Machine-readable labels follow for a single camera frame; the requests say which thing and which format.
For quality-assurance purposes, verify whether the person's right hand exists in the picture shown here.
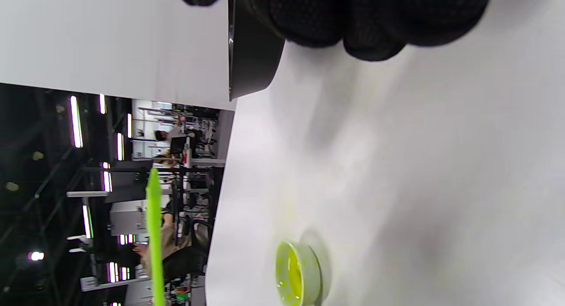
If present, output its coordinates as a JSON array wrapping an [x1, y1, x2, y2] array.
[[170, 0, 496, 62]]

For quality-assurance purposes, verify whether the black cast iron frying pan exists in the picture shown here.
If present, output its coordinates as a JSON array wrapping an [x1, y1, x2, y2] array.
[[228, 0, 286, 102]]

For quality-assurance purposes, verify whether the small green oil cup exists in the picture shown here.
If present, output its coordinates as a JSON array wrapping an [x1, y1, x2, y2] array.
[[275, 240, 322, 306]]

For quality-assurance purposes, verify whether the green silicone brush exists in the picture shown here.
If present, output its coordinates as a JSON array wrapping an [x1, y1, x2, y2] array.
[[146, 168, 166, 306]]

